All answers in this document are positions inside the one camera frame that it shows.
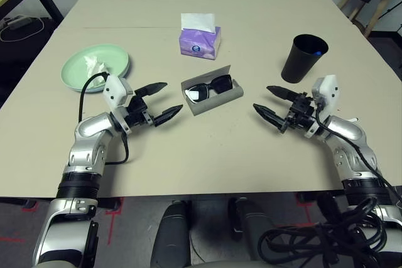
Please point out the purple tissue pack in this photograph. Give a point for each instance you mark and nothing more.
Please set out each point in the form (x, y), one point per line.
(198, 45)

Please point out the grey glasses case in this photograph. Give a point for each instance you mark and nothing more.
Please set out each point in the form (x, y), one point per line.
(220, 98)

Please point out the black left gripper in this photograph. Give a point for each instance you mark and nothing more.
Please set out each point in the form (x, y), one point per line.
(139, 112)

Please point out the white tissue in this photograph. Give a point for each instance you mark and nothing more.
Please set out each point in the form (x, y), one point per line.
(97, 68)

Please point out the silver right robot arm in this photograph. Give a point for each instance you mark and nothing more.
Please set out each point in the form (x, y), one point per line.
(348, 130)

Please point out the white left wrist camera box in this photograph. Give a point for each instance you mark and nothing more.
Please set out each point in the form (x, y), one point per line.
(114, 90)

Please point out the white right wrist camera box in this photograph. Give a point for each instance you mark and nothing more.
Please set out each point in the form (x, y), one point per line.
(329, 92)

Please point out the wooden stool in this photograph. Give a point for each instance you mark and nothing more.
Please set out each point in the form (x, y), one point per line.
(375, 17)

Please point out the white marker blue tip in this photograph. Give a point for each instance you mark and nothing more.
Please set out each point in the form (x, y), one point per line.
(355, 119)

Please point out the grey left robot leg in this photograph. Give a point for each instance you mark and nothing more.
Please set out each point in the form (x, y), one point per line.
(172, 236)

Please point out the grey robot leg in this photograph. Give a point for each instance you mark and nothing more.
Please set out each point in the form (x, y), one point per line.
(251, 217)
(172, 236)

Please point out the grey robot waist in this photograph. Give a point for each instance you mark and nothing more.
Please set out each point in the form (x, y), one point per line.
(220, 265)

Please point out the light blue plate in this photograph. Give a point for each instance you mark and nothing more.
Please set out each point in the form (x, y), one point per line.
(89, 90)

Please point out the grey power adapter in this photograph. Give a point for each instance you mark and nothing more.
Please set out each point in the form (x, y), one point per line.
(19, 22)

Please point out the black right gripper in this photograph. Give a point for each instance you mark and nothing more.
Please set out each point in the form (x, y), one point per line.
(301, 112)

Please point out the black sunglasses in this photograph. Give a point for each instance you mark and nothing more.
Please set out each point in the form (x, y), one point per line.
(223, 83)

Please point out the light green plate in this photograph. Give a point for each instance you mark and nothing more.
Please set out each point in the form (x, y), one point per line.
(75, 67)

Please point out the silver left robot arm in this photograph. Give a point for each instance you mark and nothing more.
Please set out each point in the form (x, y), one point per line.
(91, 130)

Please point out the black bag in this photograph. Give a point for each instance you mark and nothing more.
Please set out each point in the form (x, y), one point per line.
(19, 54)

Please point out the black tripod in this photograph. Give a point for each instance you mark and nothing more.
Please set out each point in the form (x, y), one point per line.
(391, 9)

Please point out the grey right robot leg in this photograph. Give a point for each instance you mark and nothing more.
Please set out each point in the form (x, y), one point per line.
(251, 217)

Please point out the black plastic cup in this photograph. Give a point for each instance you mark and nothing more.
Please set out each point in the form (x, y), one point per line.
(298, 64)

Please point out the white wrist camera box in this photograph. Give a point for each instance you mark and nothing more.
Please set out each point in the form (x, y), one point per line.
(329, 92)
(114, 90)

